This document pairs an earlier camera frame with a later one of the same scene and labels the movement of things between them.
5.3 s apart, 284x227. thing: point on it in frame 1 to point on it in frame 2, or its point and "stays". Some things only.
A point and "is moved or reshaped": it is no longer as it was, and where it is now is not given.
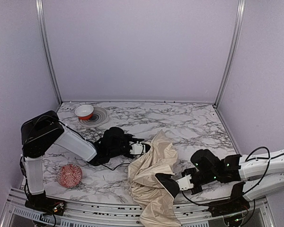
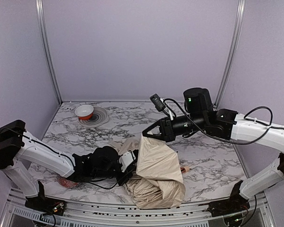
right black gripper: [177, 183] to [164, 132]
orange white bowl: [84, 112] stays
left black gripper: [128, 142] to [134, 166]
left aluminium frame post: [40, 9] stays
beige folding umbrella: [153, 204] is moved or reshaped
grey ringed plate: [100, 118] stays
